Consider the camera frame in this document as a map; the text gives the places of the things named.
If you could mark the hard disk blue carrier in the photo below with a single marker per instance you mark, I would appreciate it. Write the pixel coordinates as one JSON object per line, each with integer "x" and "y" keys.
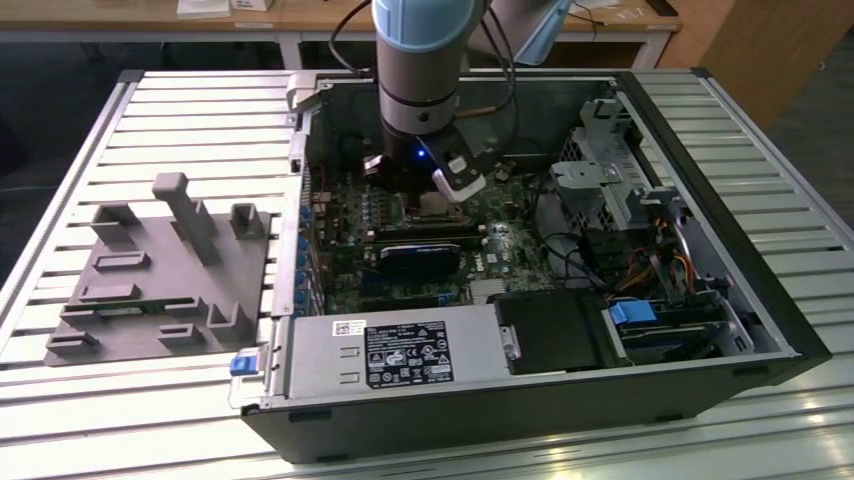
{"x": 629, "y": 314}

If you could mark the silver finned heatsink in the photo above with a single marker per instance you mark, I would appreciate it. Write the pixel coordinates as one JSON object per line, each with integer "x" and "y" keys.
{"x": 489, "y": 292}

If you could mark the black drive bay shroud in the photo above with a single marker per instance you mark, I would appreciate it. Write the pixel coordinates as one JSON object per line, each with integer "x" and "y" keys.
{"x": 547, "y": 330}

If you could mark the blue case latch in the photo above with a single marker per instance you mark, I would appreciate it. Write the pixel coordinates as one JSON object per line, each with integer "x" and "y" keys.
{"x": 242, "y": 364}

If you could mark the plain white box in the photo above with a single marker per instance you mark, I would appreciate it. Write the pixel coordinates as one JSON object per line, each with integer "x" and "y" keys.
{"x": 202, "y": 7}

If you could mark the green RAM stick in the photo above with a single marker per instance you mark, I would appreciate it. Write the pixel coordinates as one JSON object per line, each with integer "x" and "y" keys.
{"x": 113, "y": 312}

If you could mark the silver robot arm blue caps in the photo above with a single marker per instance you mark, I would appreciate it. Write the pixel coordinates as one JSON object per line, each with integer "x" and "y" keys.
{"x": 416, "y": 85}

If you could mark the grey power supply unit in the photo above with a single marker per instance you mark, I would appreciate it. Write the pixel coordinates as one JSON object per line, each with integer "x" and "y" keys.
{"x": 320, "y": 350}

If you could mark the graphics card black shroud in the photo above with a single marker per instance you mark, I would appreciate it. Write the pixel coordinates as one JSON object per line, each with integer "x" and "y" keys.
{"x": 420, "y": 257}

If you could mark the wooden cabinet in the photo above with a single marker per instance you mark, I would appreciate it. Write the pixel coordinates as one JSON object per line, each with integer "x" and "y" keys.
{"x": 767, "y": 50}

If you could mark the metal drive cage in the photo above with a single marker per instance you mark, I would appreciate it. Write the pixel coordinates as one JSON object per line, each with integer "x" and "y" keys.
{"x": 587, "y": 185}

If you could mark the white box black label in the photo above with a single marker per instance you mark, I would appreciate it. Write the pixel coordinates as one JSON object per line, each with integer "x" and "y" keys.
{"x": 249, "y": 4}

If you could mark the grey plastic parts rack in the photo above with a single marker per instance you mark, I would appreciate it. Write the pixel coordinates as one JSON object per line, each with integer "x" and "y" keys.
{"x": 166, "y": 300}

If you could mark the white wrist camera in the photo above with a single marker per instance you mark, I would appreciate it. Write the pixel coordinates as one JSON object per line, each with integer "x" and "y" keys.
{"x": 460, "y": 187}

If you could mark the black RAM slot white clip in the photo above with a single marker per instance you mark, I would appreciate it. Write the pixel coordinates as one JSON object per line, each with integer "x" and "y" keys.
{"x": 427, "y": 231}

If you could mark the green motherboard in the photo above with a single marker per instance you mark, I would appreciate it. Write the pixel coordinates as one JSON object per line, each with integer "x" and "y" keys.
{"x": 507, "y": 235}

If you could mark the black open PC case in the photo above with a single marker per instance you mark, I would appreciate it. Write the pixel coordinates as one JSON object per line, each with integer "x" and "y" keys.
{"x": 467, "y": 430}

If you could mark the wooden desk white legs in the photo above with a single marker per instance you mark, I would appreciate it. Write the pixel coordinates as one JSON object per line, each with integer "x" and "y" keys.
{"x": 100, "y": 20}

